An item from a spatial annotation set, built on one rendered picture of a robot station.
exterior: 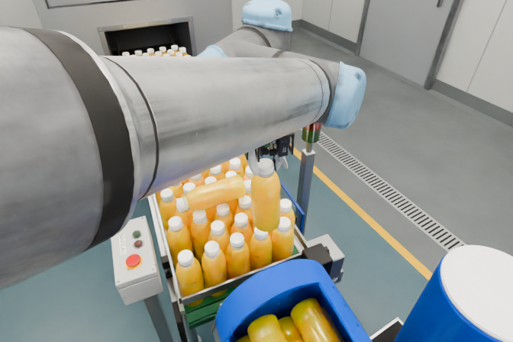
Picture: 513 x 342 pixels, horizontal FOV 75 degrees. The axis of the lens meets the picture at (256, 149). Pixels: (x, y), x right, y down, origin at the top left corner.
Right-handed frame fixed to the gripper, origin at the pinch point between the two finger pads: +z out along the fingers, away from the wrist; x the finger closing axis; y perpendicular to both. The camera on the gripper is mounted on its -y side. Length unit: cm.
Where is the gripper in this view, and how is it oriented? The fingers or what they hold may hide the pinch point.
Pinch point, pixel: (265, 166)
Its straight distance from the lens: 74.0
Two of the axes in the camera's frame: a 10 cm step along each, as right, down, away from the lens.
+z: 0.3, 7.5, 6.6
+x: 9.6, -2.1, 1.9
